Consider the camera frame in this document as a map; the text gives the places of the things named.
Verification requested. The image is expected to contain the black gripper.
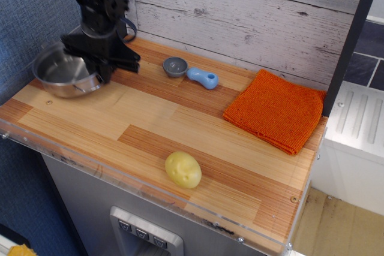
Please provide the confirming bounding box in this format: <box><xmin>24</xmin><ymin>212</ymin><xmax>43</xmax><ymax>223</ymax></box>
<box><xmin>61</xmin><ymin>31</ymin><xmax>140</xmax><ymax>84</ymax></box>

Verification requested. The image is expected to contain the silver metal pot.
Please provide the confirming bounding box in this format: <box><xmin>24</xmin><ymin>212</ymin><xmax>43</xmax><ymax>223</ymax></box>
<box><xmin>32</xmin><ymin>41</ymin><xmax>103</xmax><ymax>98</ymax></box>

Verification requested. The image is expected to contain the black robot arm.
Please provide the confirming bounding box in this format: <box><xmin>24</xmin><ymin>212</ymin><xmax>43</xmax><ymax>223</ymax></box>
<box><xmin>61</xmin><ymin>0</ymin><xmax>140</xmax><ymax>83</ymax></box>

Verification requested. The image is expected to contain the blue and grey toy spoon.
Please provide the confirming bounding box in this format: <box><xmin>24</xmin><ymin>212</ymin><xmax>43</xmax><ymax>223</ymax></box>
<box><xmin>163</xmin><ymin>56</ymin><xmax>219</xmax><ymax>90</ymax></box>

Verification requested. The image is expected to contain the yellow toy potato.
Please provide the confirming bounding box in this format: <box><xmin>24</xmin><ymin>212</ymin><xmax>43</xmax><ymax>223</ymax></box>
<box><xmin>165</xmin><ymin>151</ymin><xmax>202</xmax><ymax>189</ymax></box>

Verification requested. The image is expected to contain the silver dispenser panel with buttons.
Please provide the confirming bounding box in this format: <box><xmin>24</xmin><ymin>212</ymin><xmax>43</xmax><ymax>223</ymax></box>
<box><xmin>110</xmin><ymin>206</ymin><xmax>184</xmax><ymax>255</ymax></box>

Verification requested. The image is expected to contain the clear acrylic edge guard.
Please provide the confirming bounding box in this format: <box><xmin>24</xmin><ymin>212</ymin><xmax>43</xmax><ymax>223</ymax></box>
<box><xmin>1</xmin><ymin>115</ymin><xmax>326</xmax><ymax>255</ymax></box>

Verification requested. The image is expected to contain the orange knitted cloth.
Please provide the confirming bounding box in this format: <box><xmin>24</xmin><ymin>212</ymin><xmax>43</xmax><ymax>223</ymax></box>
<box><xmin>223</xmin><ymin>70</ymin><xmax>326</xmax><ymax>155</ymax></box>

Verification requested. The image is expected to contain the yellow object bottom left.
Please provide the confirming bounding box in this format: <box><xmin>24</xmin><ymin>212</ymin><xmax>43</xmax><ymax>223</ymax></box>
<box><xmin>7</xmin><ymin>245</ymin><xmax>37</xmax><ymax>256</ymax></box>

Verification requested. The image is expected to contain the white toy sink unit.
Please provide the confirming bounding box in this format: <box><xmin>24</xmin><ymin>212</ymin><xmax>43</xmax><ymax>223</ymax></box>
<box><xmin>311</xmin><ymin>82</ymin><xmax>383</xmax><ymax>214</ymax></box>

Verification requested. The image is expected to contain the dark grey left post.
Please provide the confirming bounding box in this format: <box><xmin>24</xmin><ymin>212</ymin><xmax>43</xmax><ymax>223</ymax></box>
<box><xmin>116</xmin><ymin>0</ymin><xmax>127</xmax><ymax>38</ymax></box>

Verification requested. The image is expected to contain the dark grey post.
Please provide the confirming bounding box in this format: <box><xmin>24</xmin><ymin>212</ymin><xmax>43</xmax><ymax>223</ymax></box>
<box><xmin>322</xmin><ymin>0</ymin><xmax>373</xmax><ymax>117</ymax></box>
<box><xmin>116</xmin><ymin>0</ymin><xmax>127</xmax><ymax>38</ymax></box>

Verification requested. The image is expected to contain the dark grey right post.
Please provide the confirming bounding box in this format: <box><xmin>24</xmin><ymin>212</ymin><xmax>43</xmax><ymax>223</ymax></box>
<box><xmin>322</xmin><ymin>0</ymin><xmax>373</xmax><ymax>117</ymax></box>

